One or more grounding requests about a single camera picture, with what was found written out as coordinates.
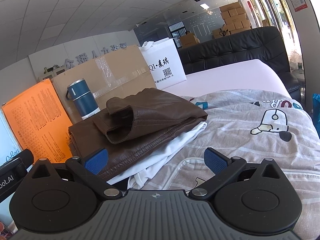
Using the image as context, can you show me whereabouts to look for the brown leather jacket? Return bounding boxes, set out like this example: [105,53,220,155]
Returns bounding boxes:
[68,88,208,181]

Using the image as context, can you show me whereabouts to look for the large light blue box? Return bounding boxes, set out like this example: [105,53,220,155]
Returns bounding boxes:
[0,110,22,165]

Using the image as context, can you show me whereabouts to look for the cartoon printed bed sheet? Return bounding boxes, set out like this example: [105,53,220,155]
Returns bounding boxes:
[128,89,319,239]

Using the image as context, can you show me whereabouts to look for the white folded shirt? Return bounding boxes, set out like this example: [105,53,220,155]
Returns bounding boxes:
[107,121,207,190]

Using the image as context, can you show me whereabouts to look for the orange box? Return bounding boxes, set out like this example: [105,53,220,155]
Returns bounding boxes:
[2,79,72,163]

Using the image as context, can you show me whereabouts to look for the dark blue thermos bottle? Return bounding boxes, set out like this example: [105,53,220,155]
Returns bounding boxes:
[66,79,100,120]

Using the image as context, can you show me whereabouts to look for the brown cardboard box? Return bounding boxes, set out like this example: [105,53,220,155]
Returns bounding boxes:
[52,45,156,124]

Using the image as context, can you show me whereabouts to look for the white shopping bag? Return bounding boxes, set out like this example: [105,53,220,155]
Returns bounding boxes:
[139,37,187,89]

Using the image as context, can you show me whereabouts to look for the black leather sofa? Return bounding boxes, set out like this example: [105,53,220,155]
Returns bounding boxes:
[178,27,302,102]

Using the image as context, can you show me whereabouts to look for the stacked cardboard boxes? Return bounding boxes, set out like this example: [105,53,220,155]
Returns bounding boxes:
[212,2,252,38]

